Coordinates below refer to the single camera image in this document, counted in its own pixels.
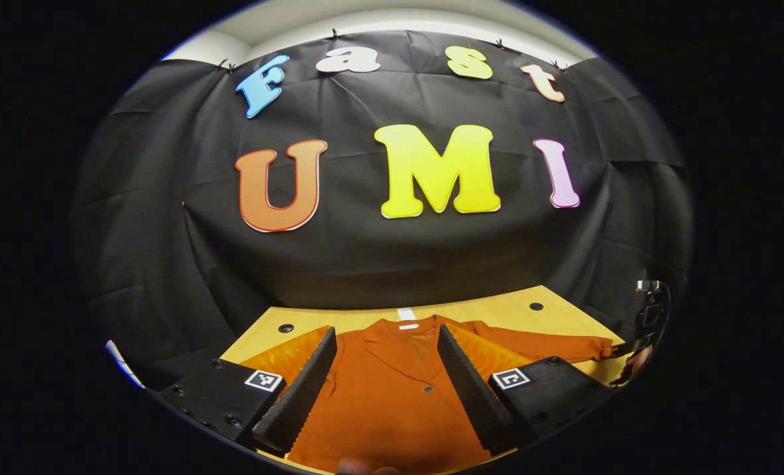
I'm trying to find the black backdrop cloth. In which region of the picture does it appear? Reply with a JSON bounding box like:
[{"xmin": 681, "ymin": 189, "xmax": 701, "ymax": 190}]
[{"xmin": 72, "ymin": 30, "xmax": 692, "ymax": 390}]

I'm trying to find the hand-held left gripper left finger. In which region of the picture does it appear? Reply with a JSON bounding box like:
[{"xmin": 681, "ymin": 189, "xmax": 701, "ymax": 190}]
[{"xmin": 158, "ymin": 327, "xmax": 338, "ymax": 456}]

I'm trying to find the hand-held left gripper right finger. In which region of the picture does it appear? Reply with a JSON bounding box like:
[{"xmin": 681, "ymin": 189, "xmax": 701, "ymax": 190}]
[{"xmin": 437, "ymin": 323, "xmax": 617, "ymax": 457}]

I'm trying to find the orange button shirt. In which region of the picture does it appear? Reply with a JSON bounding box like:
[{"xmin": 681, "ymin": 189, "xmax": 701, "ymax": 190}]
[{"xmin": 286, "ymin": 315, "xmax": 615, "ymax": 475}]

